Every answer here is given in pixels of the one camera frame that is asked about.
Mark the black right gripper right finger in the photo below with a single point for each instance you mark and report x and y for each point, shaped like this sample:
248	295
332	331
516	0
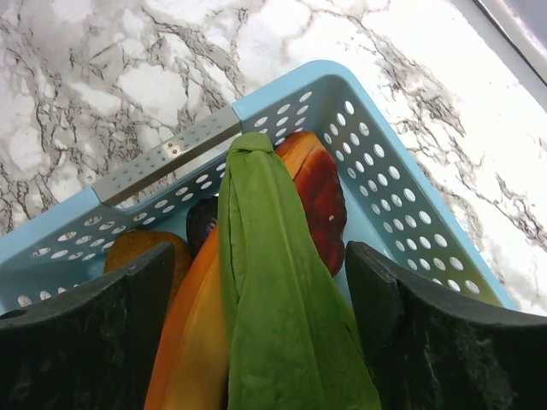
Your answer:
429	347

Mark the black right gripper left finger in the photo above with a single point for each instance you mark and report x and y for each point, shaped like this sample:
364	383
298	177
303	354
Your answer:
91	347

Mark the orange papaya slice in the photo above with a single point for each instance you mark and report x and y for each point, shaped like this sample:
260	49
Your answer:
191	365

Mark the green leaf vegetable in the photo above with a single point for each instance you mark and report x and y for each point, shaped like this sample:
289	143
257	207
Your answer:
292	337

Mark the dark purple eggplant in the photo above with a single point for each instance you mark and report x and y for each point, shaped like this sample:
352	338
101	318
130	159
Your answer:
200	221

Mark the brown kiwi fruit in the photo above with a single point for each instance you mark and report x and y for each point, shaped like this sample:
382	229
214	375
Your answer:
134	243

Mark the light blue plastic basket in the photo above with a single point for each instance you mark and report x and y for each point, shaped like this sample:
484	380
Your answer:
356	180

